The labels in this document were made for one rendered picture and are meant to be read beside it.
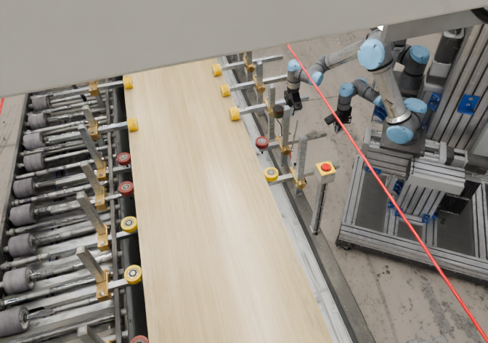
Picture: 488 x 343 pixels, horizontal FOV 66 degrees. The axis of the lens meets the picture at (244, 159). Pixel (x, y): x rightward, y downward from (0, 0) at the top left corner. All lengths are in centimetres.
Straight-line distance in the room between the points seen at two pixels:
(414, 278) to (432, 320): 28
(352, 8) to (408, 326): 267
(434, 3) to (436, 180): 201
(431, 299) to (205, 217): 166
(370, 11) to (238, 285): 162
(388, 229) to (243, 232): 124
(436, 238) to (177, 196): 174
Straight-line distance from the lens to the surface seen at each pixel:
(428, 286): 294
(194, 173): 212
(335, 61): 206
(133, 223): 199
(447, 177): 220
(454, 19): 43
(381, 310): 277
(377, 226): 281
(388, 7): 18
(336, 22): 17
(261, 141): 224
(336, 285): 199
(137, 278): 184
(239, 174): 209
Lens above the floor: 250
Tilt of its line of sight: 48 degrees down
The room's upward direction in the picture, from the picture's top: 4 degrees counter-clockwise
